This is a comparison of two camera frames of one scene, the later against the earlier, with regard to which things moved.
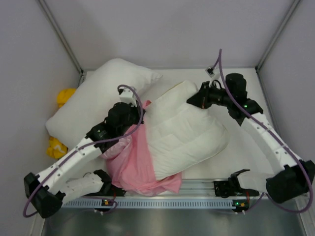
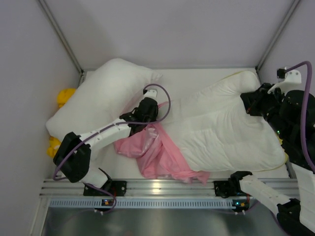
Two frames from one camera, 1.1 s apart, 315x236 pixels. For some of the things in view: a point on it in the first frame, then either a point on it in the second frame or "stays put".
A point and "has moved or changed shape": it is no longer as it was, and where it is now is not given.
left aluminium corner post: (63, 39) stays put
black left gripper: (139, 114) to (149, 114)
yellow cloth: (56, 149) stays put
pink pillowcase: (130, 164) to (156, 155)
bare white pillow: (84, 105) stays put
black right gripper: (201, 94) to (249, 103)
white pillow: (183, 135) has moved or changed shape
